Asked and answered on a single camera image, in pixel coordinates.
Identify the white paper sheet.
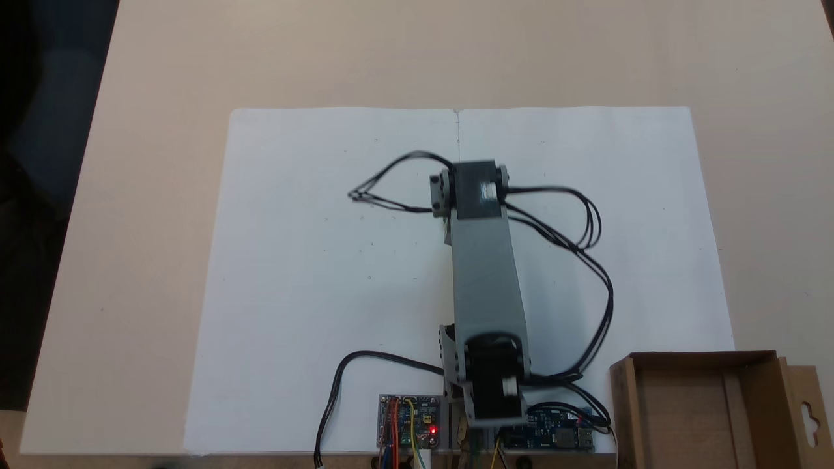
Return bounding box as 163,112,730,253
184,106,736,456

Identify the circuit board with red LED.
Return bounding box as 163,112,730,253
377,393,442,451

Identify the blue circuit board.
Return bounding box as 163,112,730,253
497,404,596,452

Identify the brown cardboard box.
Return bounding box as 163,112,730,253
609,350,826,469

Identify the black servo cable loop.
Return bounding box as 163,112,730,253
347,150,455,214

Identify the black power cable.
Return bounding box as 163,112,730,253
314,351,446,469

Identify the long black servo cable bundle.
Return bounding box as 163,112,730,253
503,186,615,391

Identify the orange jumper wire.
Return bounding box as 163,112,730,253
384,397,401,469

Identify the yellow jumper wire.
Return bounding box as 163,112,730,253
403,397,429,469

